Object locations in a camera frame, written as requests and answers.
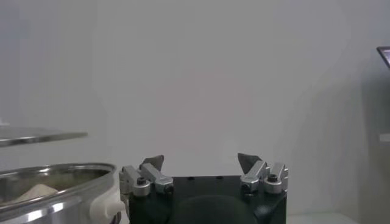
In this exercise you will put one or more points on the round glass pot lid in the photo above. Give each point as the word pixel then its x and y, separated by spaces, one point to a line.
pixel 30 137

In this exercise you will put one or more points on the stainless steel steamer basket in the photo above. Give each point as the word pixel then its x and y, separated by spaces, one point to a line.
pixel 76 185

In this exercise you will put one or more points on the black-tipped right gripper left finger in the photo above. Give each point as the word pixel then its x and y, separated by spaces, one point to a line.
pixel 153 175

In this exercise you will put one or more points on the white electric cooker base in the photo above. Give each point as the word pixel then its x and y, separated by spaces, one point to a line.
pixel 105 204

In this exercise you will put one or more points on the white steamed baozi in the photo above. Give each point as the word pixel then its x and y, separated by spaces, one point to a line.
pixel 38 191

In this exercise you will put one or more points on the black-tipped right gripper right finger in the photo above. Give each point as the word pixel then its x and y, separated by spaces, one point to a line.
pixel 257 175

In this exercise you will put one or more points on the black laptop screen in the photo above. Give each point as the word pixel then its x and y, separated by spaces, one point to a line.
pixel 385 54

